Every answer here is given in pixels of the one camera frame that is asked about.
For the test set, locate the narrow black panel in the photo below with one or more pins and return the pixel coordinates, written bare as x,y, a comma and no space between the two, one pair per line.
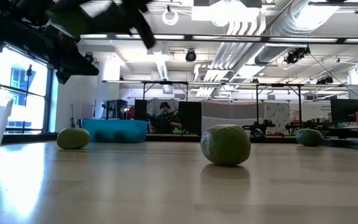
140,110

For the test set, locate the white divider screen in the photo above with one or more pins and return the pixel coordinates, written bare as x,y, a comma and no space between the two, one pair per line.
228,115

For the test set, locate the blue plastic bin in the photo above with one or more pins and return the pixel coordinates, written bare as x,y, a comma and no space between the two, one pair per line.
113,130

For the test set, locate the person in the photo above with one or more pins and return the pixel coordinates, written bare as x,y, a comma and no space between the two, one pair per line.
166,123

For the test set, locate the black dome camera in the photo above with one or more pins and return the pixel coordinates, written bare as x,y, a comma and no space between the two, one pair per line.
190,56

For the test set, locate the black tripod stand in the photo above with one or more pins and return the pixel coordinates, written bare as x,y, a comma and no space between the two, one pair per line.
29,71

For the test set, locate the black background rig frame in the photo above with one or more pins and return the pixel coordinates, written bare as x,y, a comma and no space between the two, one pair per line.
257,105

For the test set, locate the green lime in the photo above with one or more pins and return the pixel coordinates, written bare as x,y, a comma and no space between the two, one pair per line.
73,138
225,145
309,137

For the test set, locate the black aluminium table frame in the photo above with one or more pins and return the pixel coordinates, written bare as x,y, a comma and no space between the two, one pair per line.
179,138

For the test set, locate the patterned white sheet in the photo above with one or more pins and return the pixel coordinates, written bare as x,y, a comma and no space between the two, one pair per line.
277,116

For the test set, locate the black monitor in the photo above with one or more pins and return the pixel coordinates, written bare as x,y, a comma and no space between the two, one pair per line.
348,110

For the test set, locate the black background robot arm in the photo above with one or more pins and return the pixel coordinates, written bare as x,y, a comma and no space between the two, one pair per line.
258,127

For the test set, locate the wide black panel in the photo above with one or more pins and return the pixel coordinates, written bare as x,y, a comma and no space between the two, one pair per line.
190,118

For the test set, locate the black ceiling spotlight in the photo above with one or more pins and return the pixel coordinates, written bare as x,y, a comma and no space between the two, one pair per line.
297,55

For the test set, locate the black overhead beam with lights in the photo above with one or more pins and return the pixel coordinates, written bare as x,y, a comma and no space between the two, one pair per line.
187,37

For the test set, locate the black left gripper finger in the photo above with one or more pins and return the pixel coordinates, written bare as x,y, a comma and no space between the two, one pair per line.
141,25
51,4

